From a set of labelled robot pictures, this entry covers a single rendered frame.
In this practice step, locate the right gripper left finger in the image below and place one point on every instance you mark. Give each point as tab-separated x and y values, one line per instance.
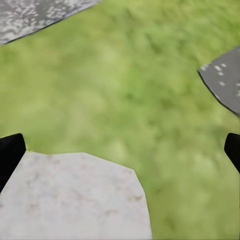
12	149

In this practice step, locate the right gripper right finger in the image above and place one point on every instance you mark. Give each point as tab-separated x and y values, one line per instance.
232	149

